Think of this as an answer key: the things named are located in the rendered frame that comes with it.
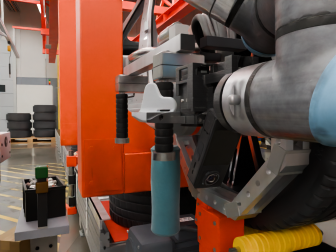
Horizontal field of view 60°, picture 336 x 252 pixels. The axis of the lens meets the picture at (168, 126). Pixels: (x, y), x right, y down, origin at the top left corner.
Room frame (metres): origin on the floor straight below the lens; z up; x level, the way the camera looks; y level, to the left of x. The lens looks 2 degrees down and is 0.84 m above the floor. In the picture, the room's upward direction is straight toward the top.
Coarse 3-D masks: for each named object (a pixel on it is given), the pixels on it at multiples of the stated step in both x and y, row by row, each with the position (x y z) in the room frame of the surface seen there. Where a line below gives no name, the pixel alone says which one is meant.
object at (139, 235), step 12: (180, 216) 1.13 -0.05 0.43; (192, 216) 1.13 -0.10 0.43; (132, 228) 1.08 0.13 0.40; (144, 228) 1.07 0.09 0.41; (132, 240) 1.01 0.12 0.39; (144, 240) 0.97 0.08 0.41; (156, 240) 0.98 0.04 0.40; (168, 240) 0.99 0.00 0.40; (180, 240) 1.05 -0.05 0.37; (192, 240) 1.07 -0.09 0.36
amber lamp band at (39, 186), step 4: (36, 180) 0.98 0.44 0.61; (36, 184) 0.95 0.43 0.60; (40, 184) 0.96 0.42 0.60; (44, 184) 0.96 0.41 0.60; (36, 188) 0.95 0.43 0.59; (40, 188) 0.96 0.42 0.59; (44, 188) 0.96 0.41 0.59; (36, 192) 0.95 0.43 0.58; (40, 192) 0.96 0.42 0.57; (44, 192) 0.96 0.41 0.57
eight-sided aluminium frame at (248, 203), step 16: (176, 144) 0.99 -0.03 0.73; (192, 144) 1.00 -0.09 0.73; (272, 144) 0.57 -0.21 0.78; (288, 144) 0.54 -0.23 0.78; (304, 144) 0.56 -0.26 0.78; (272, 160) 0.57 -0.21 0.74; (288, 160) 0.54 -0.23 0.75; (304, 160) 0.56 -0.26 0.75; (256, 176) 0.62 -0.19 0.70; (272, 176) 0.57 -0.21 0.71; (288, 176) 0.59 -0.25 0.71; (192, 192) 0.88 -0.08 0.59; (208, 192) 0.80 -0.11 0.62; (224, 192) 0.80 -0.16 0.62; (240, 192) 0.67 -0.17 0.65; (256, 192) 0.61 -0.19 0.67; (272, 192) 0.63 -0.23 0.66; (224, 208) 0.73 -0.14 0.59; (240, 208) 0.67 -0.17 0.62; (256, 208) 0.68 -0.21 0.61
